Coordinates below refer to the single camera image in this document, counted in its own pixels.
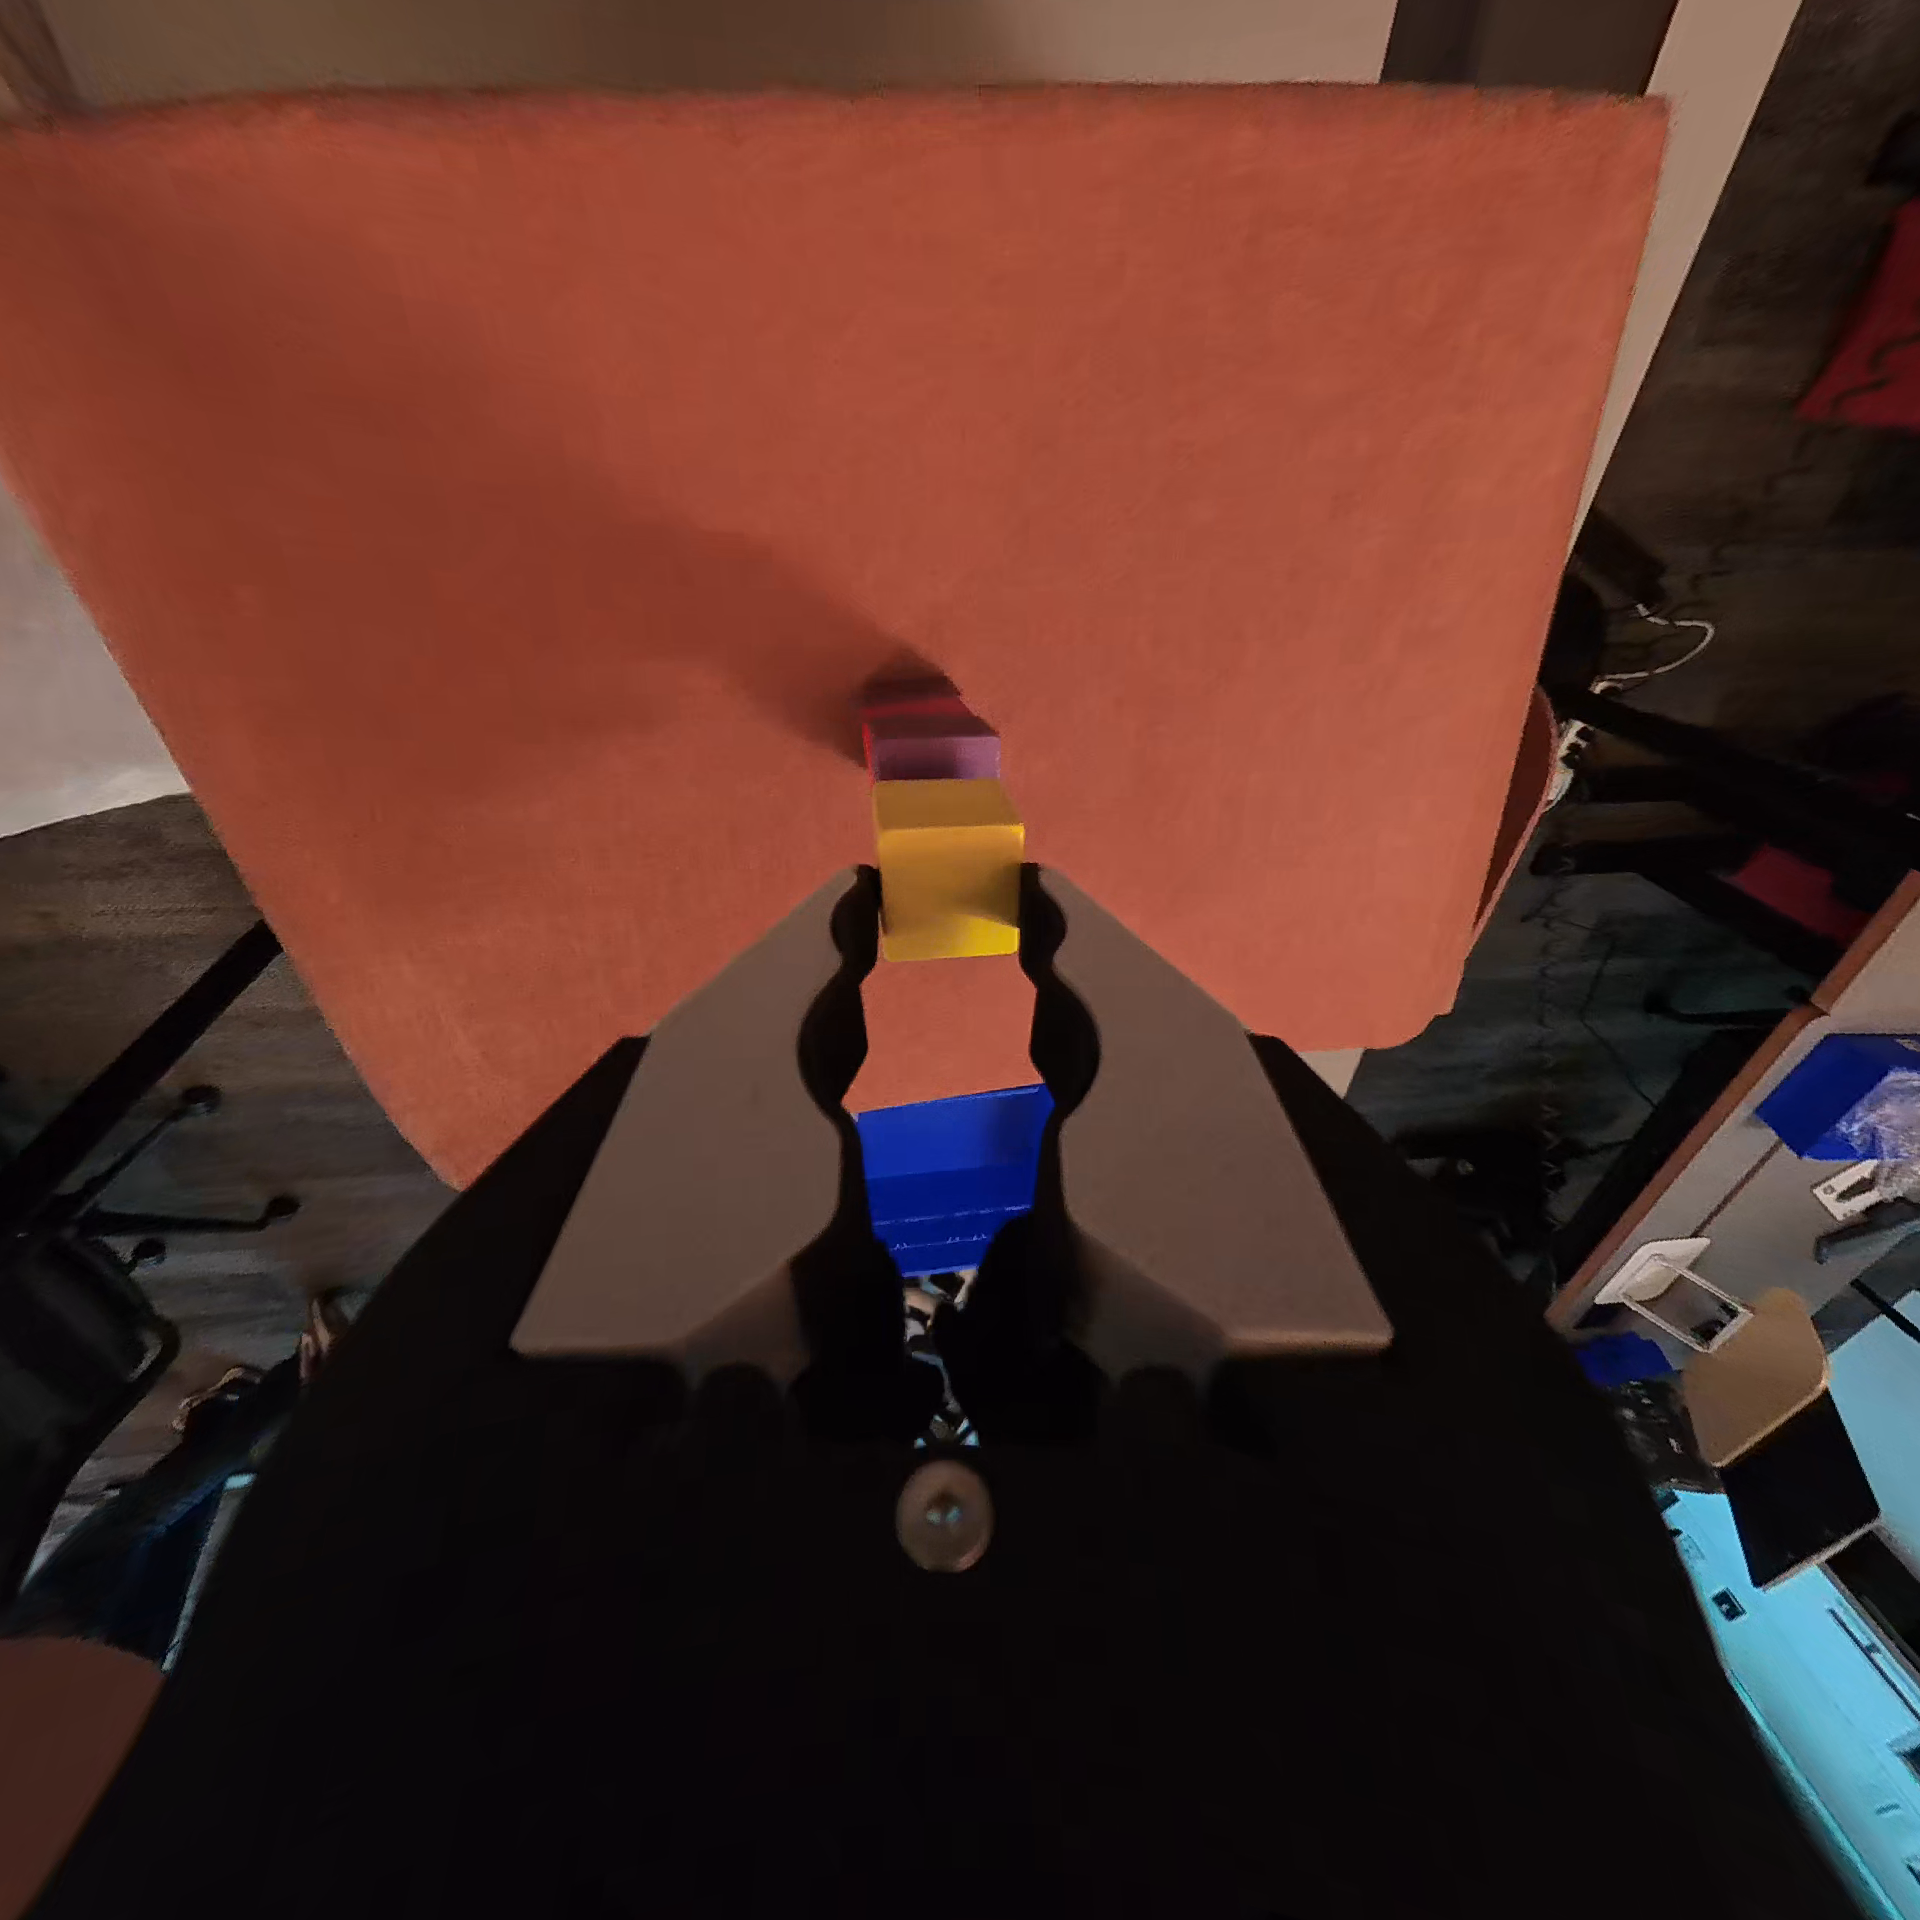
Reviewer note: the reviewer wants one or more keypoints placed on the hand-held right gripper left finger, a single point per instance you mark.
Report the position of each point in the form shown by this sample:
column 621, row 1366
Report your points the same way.
column 690, row 1186

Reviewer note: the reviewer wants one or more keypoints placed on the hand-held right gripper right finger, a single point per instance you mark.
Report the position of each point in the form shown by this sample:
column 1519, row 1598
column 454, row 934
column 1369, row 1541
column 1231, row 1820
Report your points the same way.
column 1200, row 1186

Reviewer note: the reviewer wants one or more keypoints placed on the blue plastic bin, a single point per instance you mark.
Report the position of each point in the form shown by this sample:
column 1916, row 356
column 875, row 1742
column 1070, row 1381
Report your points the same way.
column 944, row 1165

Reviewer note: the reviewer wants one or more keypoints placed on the yellow wooden cube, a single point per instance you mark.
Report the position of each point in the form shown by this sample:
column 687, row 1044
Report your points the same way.
column 944, row 885

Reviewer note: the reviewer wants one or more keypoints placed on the purple wooden cube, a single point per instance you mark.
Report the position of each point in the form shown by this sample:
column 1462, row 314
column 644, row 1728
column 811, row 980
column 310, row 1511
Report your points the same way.
column 902, row 685
column 935, row 755

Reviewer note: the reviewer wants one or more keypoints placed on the light grey desk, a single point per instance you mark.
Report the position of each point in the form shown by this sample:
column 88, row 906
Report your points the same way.
column 749, row 39

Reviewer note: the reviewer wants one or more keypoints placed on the small black device stand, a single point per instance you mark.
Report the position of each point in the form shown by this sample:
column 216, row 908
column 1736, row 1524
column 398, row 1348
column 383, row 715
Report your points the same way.
column 937, row 1361

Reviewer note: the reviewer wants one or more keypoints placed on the small blue container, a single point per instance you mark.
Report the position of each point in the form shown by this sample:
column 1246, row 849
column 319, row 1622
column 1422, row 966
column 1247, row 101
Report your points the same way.
column 1621, row 1361

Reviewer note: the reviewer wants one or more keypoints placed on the white display stand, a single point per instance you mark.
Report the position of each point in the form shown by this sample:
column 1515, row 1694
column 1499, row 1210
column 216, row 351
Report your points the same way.
column 1673, row 1291

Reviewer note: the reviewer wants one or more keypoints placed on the brown edged grey table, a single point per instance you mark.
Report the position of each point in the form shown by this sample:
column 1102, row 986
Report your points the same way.
column 1754, row 1143

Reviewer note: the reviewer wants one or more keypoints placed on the white power strip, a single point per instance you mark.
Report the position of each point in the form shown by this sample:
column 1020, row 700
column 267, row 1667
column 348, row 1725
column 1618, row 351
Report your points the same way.
column 1569, row 748

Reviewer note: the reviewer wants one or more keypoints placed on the wooden panel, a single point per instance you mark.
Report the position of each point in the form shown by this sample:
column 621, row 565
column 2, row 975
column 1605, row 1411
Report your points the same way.
column 1754, row 1376

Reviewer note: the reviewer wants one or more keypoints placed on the black office chair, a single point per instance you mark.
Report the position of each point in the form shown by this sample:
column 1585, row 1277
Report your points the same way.
column 91, row 1273

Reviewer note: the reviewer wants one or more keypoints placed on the clear plastic wrap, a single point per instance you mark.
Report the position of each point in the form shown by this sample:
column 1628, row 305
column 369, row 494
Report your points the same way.
column 1887, row 1118

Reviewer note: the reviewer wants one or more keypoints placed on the rust brown felt bag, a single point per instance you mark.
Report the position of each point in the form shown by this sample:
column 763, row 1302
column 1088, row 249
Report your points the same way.
column 600, row 448

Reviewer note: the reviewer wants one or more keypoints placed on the red bag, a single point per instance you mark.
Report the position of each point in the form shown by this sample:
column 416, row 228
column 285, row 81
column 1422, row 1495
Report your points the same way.
column 1871, row 355

